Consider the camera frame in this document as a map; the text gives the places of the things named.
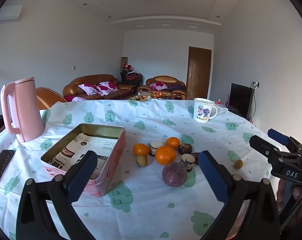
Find small yellow-brown round fruit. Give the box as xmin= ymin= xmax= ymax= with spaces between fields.
xmin=233 ymin=159 xmax=244 ymax=169

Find purple passion fruit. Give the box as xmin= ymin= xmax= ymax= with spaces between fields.
xmin=162 ymin=162 xmax=188 ymax=187

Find black television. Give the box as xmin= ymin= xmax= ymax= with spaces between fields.
xmin=227 ymin=83 xmax=254 ymax=120

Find black smartphone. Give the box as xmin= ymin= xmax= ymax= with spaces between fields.
xmin=0 ymin=150 xmax=15 ymax=179

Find white cartoon mug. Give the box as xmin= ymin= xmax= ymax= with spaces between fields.
xmin=193 ymin=98 xmax=218 ymax=123

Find dark brown water chestnut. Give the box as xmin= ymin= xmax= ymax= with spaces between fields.
xmin=178 ymin=144 xmax=193 ymax=155

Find printed paper in tin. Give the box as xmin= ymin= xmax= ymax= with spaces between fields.
xmin=48 ymin=133 xmax=117 ymax=179

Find white green-patterned tablecloth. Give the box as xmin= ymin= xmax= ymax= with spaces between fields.
xmin=0 ymin=100 xmax=278 ymax=239

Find pink electric kettle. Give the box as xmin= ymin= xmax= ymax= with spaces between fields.
xmin=0 ymin=77 xmax=45 ymax=142

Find small orange back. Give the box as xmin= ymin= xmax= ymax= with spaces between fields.
xmin=166 ymin=137 xmax=181 ymax=150

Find small orange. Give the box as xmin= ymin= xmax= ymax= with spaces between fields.
xmin=166 ymin=137 xmax=181 ymax=150
xmin=133 ymin=143 xmax=149 ymax=156

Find large orange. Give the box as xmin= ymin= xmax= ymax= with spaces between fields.
xmin=155 ymin=145 xmax=176 ymax=165

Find pink metal tin box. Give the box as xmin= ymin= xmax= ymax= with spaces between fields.
xmin=41 ymin=124 xmax=126 ymax=197

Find brown leather armchair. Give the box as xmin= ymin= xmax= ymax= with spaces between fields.
xmin=137 ymin=75 xmax=187 ymax=100

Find brown wooden door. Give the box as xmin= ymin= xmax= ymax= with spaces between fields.
xmin=186 ymin=47 xmax=212 ymax=100

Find small yellow-green fruit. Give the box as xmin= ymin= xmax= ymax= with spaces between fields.
xmin=136 ymin=155 xmax=148 ymax=167

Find brown leather chair near table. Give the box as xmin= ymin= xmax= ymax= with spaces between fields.
xmin=36 ymin=87 xmax=67 ymax=110

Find wooden coffee table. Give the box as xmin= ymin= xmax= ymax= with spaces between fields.
xmin=127 ymin=92 xmax=187 ymax=102

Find small orange left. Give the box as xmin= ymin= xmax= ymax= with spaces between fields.
xmin=133 ymin=143 xmax=149 ymax=156

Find brown leather long sofa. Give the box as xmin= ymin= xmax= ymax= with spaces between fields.
xmin=63 ymin=74 xmax=136 ymax=101

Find pink floral cushion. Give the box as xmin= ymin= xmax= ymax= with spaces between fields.
xmin=78 ymin=81 xmax=118 ymax=96

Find stacked dark chairs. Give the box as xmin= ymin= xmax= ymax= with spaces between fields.
xmin=120 ymin=64 xmax=143 ymax=87

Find white air conditioner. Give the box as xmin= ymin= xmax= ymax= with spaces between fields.
xmin=0 ymin=5 xmax=23 ymax=23

